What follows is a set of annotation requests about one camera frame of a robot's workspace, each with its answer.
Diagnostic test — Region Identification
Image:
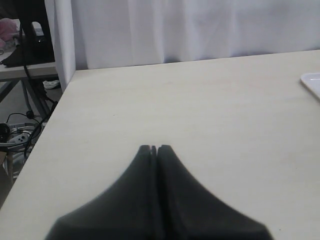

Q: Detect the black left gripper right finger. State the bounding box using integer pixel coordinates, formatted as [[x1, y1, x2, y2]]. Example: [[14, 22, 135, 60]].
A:
[[156, 145, 273, 240]]

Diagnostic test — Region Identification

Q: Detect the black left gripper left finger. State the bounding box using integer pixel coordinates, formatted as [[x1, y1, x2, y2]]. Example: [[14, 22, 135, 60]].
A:
[[46, 145, 157, 240]]

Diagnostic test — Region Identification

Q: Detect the pink plush toy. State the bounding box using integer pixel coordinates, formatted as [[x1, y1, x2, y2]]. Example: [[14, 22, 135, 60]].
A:
[[0, 18, 18, 49]]

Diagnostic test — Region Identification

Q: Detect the black object on side table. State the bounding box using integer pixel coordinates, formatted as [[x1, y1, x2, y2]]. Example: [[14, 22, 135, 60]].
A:
[[1, 0, 55, 68]]

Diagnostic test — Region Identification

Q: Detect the grey side table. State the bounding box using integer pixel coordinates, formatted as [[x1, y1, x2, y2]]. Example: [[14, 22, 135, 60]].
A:
[[0, 61, 60, 118]]

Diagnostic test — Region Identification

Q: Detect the black cable on floor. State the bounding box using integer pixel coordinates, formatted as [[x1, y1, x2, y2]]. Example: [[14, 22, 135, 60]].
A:
[[6, 112, 45, 158]]

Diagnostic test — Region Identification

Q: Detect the white power strip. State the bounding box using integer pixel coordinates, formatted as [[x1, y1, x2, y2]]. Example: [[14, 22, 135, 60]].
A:
[[7, 132, 31, 148]]

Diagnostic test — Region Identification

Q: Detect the white rectangular tray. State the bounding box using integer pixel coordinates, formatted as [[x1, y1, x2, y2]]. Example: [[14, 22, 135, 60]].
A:
[[300, 72, 320, 101]]

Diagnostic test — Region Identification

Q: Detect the white background curtain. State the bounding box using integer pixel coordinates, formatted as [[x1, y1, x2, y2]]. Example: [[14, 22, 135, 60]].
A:
[[45, 0, 320, 89]]

